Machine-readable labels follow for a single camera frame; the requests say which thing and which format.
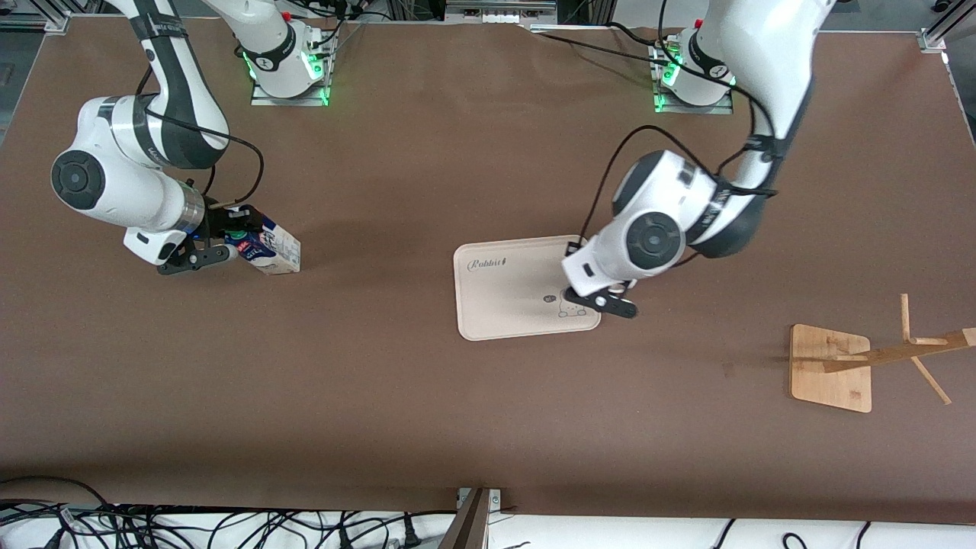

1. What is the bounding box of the black cable white tag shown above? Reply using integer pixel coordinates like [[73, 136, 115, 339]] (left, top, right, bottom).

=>
[[53, 503, 100, 549]]

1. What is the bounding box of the brown table cover sheet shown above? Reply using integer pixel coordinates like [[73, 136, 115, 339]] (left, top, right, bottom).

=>
[[0, 15, 976, 527]]

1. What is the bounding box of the grey metal bracket post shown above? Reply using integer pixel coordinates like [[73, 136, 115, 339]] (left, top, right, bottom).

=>
[[441, 486, 504, 549]]

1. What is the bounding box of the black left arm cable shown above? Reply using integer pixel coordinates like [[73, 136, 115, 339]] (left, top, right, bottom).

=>
[[579, 0, 780, 245]]

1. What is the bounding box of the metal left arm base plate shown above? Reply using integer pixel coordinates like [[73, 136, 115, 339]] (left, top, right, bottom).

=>
[[652, 42, 735, 115]]

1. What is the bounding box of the blue milk carton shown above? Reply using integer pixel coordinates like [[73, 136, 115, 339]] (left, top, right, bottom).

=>
[[225, 216, 302, 276]]

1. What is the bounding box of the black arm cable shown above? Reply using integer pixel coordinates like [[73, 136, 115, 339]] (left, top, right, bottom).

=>
[[137, 65, 266, 208], [579, 0, 780, 245]]

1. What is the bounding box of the wooden cup stand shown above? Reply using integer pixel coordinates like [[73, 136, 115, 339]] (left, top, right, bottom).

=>
[[789, 294, 976, 414]]

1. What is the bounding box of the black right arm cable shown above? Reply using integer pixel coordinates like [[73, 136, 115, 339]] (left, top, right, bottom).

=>
[[137, 65, 266, 208]]

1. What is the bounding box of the beige rabbit tray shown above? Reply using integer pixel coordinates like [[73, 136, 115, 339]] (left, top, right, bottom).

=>
[[454, 235, 603, 342]]

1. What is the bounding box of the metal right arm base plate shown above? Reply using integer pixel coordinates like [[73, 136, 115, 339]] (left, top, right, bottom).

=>
[[250, 30, 336, 108]]

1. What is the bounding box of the black cable with plug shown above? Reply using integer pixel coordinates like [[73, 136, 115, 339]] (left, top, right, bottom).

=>
[[381, 512, 425, 549]]

